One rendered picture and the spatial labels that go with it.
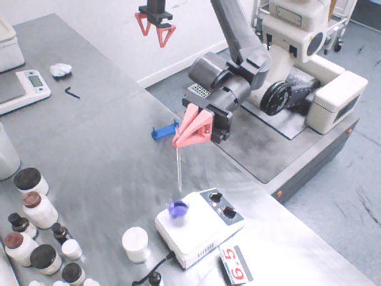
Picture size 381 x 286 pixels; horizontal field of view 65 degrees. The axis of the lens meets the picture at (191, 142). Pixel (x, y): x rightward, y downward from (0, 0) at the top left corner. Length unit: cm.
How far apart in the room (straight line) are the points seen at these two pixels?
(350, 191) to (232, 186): 119
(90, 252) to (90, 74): 76
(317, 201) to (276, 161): 48
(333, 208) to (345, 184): 20
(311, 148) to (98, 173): 105
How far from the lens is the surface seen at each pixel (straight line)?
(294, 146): 157
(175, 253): 75
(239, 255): 80
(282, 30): 136
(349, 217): 189
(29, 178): 93
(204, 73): 61
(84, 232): 86
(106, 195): 90
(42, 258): 80
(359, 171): 211
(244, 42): 66
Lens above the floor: 149
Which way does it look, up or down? 49 degrees down
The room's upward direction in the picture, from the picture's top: straight up
